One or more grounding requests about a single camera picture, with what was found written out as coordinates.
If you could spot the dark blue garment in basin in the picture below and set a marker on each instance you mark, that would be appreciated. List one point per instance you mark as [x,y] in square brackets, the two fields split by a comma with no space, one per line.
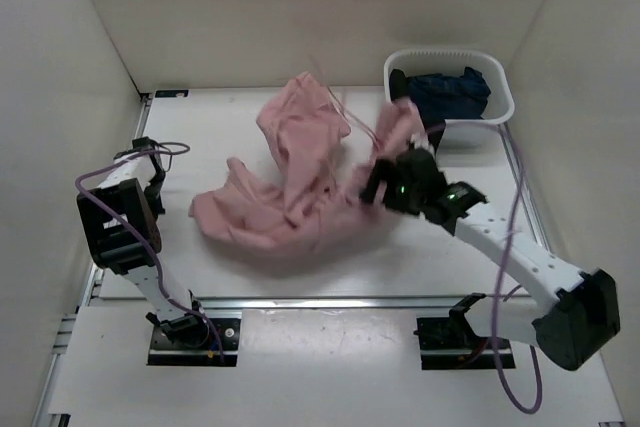
[462,97]

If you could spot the black garment over basin edge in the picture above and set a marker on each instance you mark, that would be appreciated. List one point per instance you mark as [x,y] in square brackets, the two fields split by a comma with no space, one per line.
[434,126]

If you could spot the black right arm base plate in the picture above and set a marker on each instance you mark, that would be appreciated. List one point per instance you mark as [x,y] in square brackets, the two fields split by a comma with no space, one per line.
[444,347]

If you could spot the aluminium table frame rail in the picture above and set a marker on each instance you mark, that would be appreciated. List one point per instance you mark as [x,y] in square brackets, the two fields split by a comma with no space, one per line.
[329,344]

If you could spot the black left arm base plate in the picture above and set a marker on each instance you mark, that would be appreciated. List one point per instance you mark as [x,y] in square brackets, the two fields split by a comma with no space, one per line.
[200,352]

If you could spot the pink trousers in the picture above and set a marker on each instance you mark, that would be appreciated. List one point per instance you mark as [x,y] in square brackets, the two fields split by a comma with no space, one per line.
[304,126]

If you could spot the white plastic basin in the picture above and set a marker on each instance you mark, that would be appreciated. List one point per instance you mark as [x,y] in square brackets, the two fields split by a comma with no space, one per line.
[460,135]

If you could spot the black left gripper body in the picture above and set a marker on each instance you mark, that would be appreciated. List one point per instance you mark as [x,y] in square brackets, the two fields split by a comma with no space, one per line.
[152,194]

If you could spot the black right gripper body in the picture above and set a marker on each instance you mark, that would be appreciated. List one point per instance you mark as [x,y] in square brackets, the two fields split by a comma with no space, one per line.
[400,197]

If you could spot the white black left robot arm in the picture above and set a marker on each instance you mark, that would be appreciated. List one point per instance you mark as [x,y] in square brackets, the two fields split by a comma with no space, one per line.
[119,206]

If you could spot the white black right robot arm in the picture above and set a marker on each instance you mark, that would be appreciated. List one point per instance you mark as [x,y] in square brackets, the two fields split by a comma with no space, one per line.
[576,312]

